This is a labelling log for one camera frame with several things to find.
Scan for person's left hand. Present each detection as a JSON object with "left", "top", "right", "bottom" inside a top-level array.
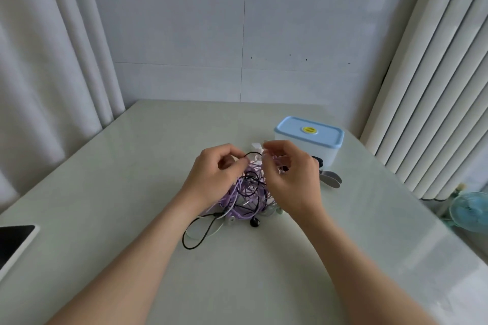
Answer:
[{"left": 179, "top": 143, "right": 248, "bottom": 219}]

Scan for person's right hand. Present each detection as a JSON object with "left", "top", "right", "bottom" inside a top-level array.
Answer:
[{"left": 263, "top": 140, "right": 325, "bottom": 223}]

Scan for white earphone cable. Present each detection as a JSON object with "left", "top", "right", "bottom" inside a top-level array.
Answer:
[{"left": 186, "top": 141, "right": 286, "bottom": 241}]

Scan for black earphone cable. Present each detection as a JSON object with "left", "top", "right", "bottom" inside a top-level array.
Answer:
[{"left": 182, "top": 151, "right": 268, "bottom": 250}]

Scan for person's right forearm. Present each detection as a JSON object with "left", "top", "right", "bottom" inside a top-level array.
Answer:
[{"left": 291, "top": 207, "right": 439, "bottom": 325}]

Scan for person's left forearm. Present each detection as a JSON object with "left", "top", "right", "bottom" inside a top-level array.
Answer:
[{"left": 45, "top": 196, "right": 209, "bottom": 325}]

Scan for white container with blue lid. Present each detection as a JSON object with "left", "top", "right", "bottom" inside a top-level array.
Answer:
[{"left": 274, "top": 116, "right": 345, "bottom": 167}]

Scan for light blue fan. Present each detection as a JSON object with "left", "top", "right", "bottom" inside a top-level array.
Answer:
[{"left": 443, "top": 183, "right": 488, "bottom": 233}]

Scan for white tablet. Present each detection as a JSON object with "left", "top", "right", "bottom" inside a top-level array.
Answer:
[{"left": 0, "top": 224, "right": 41, "bottom": 282}]

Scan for purple earphone cable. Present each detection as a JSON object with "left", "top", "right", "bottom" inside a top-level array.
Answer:
[{"left": 198, "top": 161, "right": 276, "bottom": 221}]

